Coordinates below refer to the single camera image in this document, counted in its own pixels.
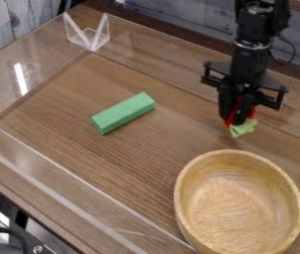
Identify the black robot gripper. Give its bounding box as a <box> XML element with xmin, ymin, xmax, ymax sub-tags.
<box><xmin>200</xmin><ymin>61</ymin><xmax>287</xmax><ymax>125</ymax></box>

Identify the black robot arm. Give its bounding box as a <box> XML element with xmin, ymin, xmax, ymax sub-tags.
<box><xmin>200</xmin><ymin>0</ymin><xmax>290</xmax><ymax>127</ymax></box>

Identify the clear acrylic tray enclosure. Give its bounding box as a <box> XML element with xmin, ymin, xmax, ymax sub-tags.
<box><xmin>0</xmin><ymin>7</ymin><xmax>300</xmax><ymax>254</ymax></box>

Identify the wooden oval bowl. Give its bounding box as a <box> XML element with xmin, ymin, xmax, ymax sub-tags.
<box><xmin>174</xmin><ymin>149</ymin><xmax>300</xmax><ymax>254</ymax></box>

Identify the green rectangular foam block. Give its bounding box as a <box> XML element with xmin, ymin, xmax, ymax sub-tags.
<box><xmin>91</xmin><ymin>92</ymin><xmax>155</xmax><ymax>135</ymax></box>

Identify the black cable bottom left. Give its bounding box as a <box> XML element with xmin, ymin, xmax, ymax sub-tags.
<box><xmin>0</xmin><ymin>225</ymin><xmax>28</xmax><ymax>254</ymax></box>

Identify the black metal table frame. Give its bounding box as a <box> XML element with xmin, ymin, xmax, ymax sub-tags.
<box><xmin>0</xmin><ymin>193</ymin><xmax>77</xmax><ymax>254</ymax></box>

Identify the red plush strawberry green leaf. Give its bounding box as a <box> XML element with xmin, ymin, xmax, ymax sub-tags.
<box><xmin>223</xmin><ymin>95</ymin><xmax>258</xmax><ymax>139</ymax></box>

